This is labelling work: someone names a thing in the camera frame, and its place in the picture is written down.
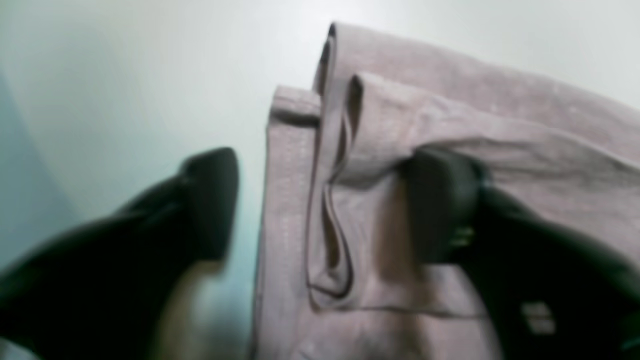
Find pink t-shirt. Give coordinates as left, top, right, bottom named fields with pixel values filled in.
left=251, top=22, right=639, bottom=360

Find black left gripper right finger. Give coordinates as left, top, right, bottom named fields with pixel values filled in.
left=403, top=146, right=639, bottom=360

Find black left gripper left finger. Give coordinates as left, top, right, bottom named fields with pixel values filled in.
left=0, top=147, right=239, bottom=360

